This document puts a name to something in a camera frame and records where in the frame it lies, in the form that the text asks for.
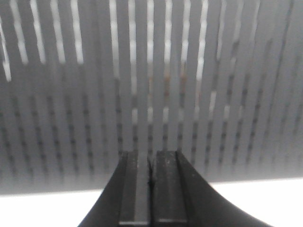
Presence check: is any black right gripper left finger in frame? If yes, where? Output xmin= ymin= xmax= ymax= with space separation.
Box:
xmin=79 ymin=151 xmax=152 ymax=227

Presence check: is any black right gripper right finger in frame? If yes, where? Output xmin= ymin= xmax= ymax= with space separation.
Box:
xmin=152 ymin=151 xmax=268 ymax=227

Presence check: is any white standing desk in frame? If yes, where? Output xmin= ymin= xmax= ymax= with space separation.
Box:
xmin=0 ymin=178 xmax=303 ymax=227

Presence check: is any black perforated pegboard panel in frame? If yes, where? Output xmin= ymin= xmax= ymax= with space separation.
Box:
xmin=0 ymin=0 xmax=303 ymax=194

